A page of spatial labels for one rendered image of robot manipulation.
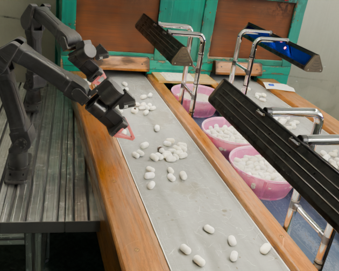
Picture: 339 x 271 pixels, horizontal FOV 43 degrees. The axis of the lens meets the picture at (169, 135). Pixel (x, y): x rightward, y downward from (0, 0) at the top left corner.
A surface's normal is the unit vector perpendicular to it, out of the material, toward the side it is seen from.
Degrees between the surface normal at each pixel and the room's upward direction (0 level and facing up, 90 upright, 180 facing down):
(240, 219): 0
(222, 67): 66
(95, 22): 90
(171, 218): 0
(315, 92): 90
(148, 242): 0
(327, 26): 90
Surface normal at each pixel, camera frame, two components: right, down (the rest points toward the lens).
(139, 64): 0.31, 0.03
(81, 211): 0.13, -0.90
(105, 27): 0.29, 0.44
